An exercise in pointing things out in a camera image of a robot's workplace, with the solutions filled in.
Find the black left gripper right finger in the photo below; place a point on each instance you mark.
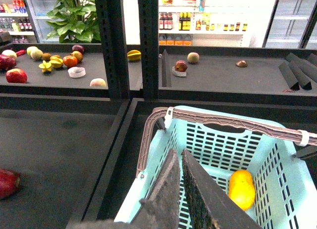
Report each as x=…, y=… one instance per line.
x=209, y=206

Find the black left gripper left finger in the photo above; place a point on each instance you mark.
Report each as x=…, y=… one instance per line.
x=160, y=210

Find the yellow mango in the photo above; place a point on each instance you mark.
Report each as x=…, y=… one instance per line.
x=241, y=189

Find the light blue plastic basket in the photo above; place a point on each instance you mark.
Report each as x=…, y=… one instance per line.
x=286, y=197

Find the brown basket handle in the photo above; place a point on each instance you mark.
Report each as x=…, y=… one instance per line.
x=196, y=117

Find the white zip tie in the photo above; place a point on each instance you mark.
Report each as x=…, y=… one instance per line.
x=305, y=138
x=168, y=117

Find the red dragon fruit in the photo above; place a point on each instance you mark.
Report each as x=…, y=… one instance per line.
x=9, y=183

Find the orange persimmon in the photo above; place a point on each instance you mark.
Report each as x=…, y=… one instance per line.
x=70, y=61

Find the yellow star fruit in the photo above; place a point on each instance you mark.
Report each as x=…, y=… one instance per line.
x=46, y=67

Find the red apple on shelf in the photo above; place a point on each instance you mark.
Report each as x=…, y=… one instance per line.
x=16, y=75

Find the green potted plant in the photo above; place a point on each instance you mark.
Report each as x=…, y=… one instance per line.
x=74, y=21

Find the black metal shelf post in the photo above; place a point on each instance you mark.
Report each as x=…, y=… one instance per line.
x=125, y=24

